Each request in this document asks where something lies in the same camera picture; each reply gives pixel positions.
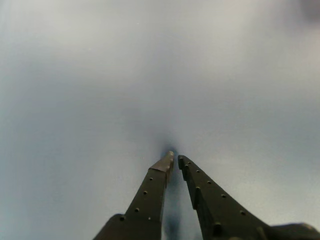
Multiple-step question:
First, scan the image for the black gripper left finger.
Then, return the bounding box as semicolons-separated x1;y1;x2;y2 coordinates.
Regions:
92;150;175;240

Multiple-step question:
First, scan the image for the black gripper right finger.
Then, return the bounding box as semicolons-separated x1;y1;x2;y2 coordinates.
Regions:
177;154;276;240

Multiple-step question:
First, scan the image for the dark blue-grey mat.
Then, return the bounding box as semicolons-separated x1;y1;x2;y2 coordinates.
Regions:
0;0;320;240

